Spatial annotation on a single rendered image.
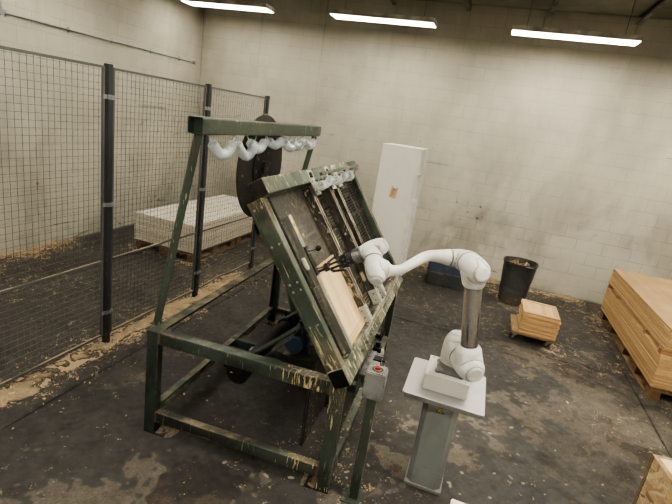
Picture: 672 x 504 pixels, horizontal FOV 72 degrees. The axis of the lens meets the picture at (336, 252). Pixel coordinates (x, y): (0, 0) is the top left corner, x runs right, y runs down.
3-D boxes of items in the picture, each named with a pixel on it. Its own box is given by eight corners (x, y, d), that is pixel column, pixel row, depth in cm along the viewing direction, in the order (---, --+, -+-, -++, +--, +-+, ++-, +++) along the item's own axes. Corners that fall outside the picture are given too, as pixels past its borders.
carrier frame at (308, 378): (327, 494, 299) (346, 381, 276) (143, 430, 331) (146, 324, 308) (386, 349, 504) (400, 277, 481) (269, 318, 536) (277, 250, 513)
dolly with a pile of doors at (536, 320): (553, 351, 563) (562, 321, 552) (508, 339, 577) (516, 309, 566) (548, 332, 619) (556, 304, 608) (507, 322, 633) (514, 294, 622)
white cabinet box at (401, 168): (396, 283, 722) (422, 149, 666) (360, 274, 738) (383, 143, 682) (403, 273, 779) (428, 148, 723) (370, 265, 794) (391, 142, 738)
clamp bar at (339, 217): (373, 305, 382) (399, 296, 374) (312, 172, 370) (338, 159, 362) (375, 301, 391) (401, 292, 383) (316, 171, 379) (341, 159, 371)
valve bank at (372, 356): (374, 404, 303) (380, 372, 296) (353, 398, 306) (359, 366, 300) (387, 369, 350) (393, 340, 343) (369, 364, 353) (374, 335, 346)
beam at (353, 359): (334, 391, 280) (350, 386, 276) (326, 373, 278) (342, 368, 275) (393, 283, 486) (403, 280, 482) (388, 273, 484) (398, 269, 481)
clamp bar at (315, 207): (362, 324, 343) (391, 314, 335) (293, 176, 332) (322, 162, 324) (364, 319, 353) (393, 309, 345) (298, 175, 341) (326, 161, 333)
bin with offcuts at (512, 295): (529, 310, 692) (540, 269, 674) (493, 301, 706) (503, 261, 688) (526, 299, 739) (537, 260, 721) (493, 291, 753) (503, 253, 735)
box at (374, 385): (380, 403, 273) (385, 376, 268) (360, 398, 276) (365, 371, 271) (384, 393, 284) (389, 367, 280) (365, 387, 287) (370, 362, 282)
